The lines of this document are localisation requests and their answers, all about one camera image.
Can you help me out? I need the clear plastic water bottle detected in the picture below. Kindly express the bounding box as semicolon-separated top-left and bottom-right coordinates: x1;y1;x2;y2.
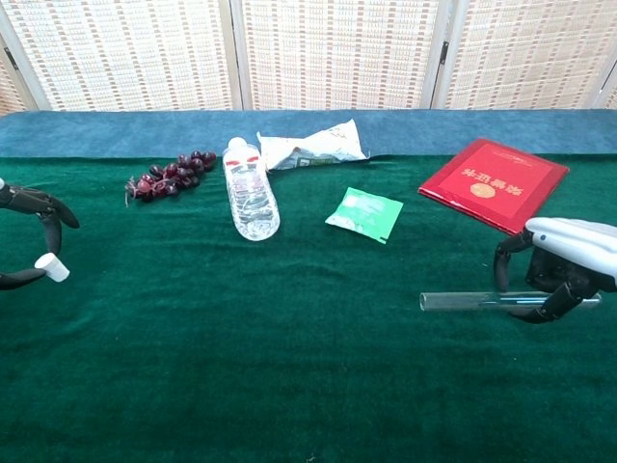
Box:
222;136;282;242

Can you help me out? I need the crumpled white plastic bag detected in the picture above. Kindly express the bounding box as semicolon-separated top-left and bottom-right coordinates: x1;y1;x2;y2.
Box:
255;118;371;173

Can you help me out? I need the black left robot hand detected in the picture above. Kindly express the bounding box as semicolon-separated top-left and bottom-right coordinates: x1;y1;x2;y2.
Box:
0;177;81;291

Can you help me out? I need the green sachet packet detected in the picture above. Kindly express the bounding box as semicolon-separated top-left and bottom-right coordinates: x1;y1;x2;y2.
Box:
324;186;405;245

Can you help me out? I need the red certificate folder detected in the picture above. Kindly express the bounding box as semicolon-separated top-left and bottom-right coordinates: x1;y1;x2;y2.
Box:
417;137;571;237

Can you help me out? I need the red grape bunch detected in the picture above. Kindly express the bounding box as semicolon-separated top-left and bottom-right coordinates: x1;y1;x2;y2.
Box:
123;150;218;207

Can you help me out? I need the woven folding screen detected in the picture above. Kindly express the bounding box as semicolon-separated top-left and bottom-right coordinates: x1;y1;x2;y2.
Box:
0;0;617;117

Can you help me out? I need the blue cloth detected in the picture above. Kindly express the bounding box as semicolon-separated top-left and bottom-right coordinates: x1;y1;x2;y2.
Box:
0;108;617;159

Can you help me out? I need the green velvet cloth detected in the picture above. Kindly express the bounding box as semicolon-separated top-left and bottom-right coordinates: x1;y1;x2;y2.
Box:
0;152;617;463

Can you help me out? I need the clear glass test tube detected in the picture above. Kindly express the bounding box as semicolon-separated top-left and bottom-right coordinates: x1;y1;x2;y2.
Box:
418;290;603;313

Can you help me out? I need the white stopper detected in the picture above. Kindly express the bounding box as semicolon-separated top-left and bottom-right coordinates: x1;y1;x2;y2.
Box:
34;252;71;283

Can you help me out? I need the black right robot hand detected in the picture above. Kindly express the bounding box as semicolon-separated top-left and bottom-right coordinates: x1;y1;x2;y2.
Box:
493;216;617;324

